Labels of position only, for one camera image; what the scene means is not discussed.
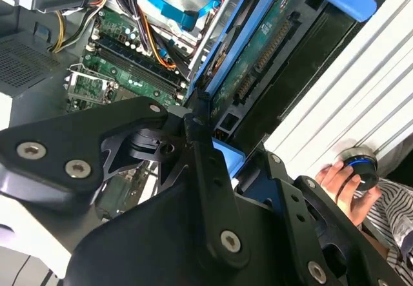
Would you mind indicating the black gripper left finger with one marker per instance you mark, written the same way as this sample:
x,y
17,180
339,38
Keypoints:
x,y
64,144

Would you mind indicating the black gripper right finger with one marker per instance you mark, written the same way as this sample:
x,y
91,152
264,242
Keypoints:
x,y
303,221

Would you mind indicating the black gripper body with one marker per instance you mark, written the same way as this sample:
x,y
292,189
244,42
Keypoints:
x,y
145,241

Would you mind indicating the hard disk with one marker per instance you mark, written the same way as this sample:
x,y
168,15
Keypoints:
x,y
251,60

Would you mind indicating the person's hand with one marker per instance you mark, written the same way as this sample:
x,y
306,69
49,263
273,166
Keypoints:
x,y
345,189

